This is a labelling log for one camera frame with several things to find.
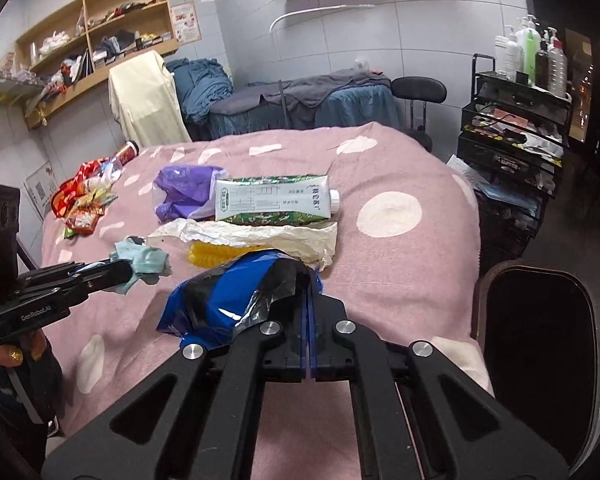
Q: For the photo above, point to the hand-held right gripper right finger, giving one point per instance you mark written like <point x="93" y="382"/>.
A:
<point x="330" y="350"/>

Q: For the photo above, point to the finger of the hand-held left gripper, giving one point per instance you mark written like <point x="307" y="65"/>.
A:
<point x="100" y="280"/>
<point x="70" y="266"/>

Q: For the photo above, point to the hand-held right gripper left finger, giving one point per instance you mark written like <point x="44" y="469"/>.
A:
<point x="290" y="347"/>

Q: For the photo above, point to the teal cloth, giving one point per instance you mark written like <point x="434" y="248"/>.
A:
<point x="147" y="260"/>

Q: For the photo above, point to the blue and black plastic bag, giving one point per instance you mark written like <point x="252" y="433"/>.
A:
<point x="215" y="300"/>

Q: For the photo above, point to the yellow ribbed object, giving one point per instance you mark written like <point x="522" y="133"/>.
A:
<point x="210" y="254"/>

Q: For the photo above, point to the white paper wrapper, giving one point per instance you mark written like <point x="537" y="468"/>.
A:
<point x="260" y="235"/>

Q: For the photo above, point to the green and white tube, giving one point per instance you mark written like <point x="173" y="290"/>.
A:
<point x="270" y="200"/>

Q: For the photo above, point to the dark brown trash bin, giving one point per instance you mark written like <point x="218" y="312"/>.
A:
<point x="535" y="340"/>

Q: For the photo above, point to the pile of red snack wrappers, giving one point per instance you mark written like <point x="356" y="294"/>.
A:
<point x="82" y="200"/>

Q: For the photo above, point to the pink polka dot blanket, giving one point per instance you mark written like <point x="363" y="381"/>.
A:
<point x="380" y="270"/>

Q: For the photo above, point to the clear plastic bottle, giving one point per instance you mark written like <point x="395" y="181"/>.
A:
<point x="117" y="162"/>

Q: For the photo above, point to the purple plastic bag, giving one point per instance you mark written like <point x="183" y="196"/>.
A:
<point x="185" y="190"/>

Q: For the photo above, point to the glass shelf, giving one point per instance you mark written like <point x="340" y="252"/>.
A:
<point x="5" y="85"/>

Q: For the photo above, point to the cream cloth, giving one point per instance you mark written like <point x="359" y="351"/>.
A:
<point x="145" y="100"/>

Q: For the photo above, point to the pile of blue bedding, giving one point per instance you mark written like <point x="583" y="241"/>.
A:
<point x="200" y="85"/>

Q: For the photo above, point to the white papers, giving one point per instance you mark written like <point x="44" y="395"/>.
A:
<point x="464" y="172"/>

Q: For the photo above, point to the grey blue clothes pile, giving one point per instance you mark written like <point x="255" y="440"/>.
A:
<point x="330" y="95"/>

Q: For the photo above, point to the black mesh cart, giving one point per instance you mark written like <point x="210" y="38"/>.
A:
<point x="510" y="145"/>

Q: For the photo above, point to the black stool chair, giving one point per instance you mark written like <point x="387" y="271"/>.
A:
<point x="420" y="90"/>

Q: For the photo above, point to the white pump bottle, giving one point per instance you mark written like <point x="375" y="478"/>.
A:
<point x="507" y="55"/>

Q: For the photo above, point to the brown bottle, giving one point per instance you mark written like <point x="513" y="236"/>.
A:
<point x="543" y="67"/>

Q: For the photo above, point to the green pump bottle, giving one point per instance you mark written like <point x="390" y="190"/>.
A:
<point x="531" y="57"/>

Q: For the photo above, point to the clear spray bottle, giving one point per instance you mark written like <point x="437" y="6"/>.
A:
<point x="558" y="70"/>

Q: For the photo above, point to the white wall notice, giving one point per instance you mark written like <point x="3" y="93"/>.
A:
<point x="41" y="190"/>

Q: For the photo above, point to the wooden wall shelf unit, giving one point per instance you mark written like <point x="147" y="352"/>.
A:
<point x="100" y="75"/>

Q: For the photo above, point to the red and white wall poster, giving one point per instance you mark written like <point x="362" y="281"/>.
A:
<point x="186" y="21"/>

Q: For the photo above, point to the white curved rail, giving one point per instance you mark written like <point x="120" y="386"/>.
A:
<point x="310" y="12"/>

